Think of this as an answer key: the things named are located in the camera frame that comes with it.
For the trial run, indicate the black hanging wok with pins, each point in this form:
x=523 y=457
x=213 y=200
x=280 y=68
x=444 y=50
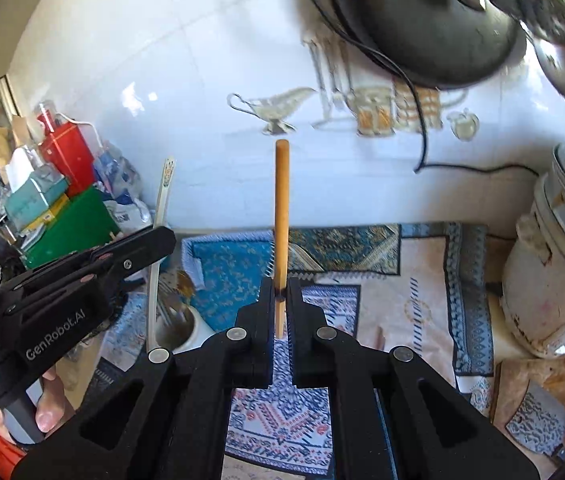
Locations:
x=438 y=43

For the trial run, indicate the patterned patchwork table mat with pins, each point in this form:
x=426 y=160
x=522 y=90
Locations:
x=419 y=285

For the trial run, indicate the light bamboo chopstick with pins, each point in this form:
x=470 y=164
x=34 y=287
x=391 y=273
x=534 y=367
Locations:
x=281 y=231

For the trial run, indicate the white worn rice cooker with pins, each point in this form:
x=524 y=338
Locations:
x=534 y=274

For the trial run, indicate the person's left hand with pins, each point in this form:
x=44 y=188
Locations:
x=52 y=410

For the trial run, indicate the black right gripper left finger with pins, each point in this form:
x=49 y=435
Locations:
x=164 y=421

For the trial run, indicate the cleaver knife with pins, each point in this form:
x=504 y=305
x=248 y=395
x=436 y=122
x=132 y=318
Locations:
x=538 y=424

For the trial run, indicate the white ceramic utensil cup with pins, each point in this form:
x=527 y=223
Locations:
x=188 y=331

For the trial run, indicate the white plastic bag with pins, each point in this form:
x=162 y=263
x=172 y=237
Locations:
x=120 y=186

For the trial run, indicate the teal tissue box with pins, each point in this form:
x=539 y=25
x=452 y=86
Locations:
x=35 y=185

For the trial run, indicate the green metal box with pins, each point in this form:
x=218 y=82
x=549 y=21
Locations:
x=85 y=223

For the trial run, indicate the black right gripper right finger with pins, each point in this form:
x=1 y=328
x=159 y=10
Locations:
x=392 y=416

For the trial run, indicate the red tin box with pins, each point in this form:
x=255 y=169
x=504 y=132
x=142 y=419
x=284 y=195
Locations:
x=65 y=147

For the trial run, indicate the wooden cutting board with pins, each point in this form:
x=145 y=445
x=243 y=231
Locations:
x=512 y=379

